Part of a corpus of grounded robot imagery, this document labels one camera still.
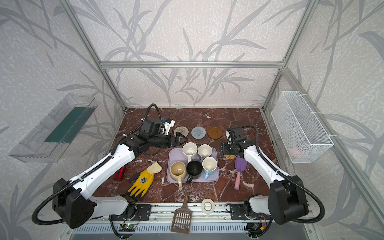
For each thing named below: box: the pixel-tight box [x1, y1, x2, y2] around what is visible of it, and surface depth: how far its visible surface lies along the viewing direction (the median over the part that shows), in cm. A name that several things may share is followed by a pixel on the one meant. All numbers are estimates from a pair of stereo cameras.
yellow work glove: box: [128, 161, 163, 197], surface depth 84 cm
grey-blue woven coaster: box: [191, 126, 207, 140], surface depth 107 cm
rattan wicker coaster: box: [223, 155, 237, 159], surface depth 96 cm
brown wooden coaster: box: [207, 126, 223, 140], surface depth 107 cm
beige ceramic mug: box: [169, 161, 187, 188], surface depth 81 cm
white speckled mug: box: [182, 142, 198, 164], surface depth 88 cm
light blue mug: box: [202, 156, 218, 180], surface depth 84 cm
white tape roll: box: [201, 198, 215, 215], surface depth 77 cm
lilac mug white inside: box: [197, 144, 213, 158], surface depth 91 cm
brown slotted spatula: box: [170, 190, 193, 234], surface depth 73 cm
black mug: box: [186, 161, 203, 184], surface depth 82 cm
